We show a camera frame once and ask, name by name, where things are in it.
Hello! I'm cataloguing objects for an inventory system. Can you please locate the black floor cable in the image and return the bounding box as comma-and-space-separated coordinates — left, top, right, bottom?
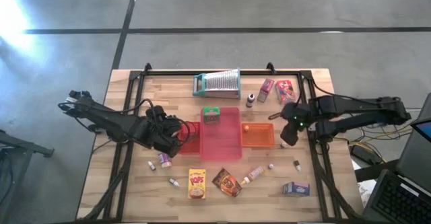
350, 121, 410, 144

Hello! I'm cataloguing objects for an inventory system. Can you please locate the purple label spice jar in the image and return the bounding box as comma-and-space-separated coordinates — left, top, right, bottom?
158, 152, 172, 169

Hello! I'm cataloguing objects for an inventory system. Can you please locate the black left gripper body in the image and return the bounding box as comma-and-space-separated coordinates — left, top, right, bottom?
144, 106, 185, 158

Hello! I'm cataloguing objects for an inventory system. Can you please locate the teal metal box grater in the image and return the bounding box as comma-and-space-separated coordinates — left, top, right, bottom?
192, 67, 242, 100

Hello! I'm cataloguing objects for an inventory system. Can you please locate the orange plastic basket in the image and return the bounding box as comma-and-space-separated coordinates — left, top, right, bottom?
240, 122, 275, 148

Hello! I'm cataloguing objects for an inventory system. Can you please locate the pink translucent plastic bin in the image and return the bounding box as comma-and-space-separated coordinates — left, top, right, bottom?
200, 106, 243, 161

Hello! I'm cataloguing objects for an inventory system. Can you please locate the red plastic basket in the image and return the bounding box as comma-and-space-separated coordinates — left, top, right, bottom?
178, 121, 202, 155

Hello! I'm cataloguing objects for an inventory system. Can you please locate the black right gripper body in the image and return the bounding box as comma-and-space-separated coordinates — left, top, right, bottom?
279, 114, 308, 147

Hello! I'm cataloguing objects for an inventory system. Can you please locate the yellow Corn Pops box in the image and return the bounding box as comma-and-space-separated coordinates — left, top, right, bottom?
187, 168, 207, 200

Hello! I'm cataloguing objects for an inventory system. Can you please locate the orange squeeze bottle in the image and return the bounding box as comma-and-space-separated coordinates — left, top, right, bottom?
240, 165, 266, 186

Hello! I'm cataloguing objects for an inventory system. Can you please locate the brown snack bag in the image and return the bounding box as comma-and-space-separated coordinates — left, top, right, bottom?
211, 167, 243, 198

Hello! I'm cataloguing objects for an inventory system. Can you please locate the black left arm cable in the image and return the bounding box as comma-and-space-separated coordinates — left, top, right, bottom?
123, 98, 202, 141

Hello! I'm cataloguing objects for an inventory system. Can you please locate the pink cereal box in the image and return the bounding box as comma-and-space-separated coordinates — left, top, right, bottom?
257, 78, 275, 103

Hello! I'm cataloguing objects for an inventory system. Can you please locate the dark grey laptop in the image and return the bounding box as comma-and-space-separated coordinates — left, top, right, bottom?
362, 92, 431, 224

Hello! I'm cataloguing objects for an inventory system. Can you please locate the white paper sheet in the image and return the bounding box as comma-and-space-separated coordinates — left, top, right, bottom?
356, 179, 377, 209

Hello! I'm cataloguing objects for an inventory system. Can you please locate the black metal bar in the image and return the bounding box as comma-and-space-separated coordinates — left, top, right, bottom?
355, 159, 400, 184

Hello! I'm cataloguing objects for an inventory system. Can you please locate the yellow cable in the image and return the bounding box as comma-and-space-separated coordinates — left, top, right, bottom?
350, 128, 413, 147

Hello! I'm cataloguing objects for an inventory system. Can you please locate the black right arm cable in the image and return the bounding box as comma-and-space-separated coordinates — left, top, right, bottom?
268, 75, 341, 121

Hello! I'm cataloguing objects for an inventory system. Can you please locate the black power brick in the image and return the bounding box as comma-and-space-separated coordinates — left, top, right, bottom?
350, 143, 374, 166

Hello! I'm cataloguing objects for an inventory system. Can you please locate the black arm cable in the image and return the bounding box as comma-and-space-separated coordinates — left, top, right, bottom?
123, 98, 202, 141
268, 75, 341, 121

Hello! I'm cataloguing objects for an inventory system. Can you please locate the blue cereal box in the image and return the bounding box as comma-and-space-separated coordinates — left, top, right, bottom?
282, 181, 310, 197

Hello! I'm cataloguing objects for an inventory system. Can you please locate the black metal stand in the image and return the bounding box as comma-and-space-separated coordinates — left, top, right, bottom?
0, 129, 55, 224

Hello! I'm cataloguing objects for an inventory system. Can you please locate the red cereal box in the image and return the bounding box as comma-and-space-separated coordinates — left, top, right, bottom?
275, 79, 296, 105

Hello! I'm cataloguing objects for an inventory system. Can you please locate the green cereal box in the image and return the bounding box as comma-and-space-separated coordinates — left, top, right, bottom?
203, 106, 221, 125

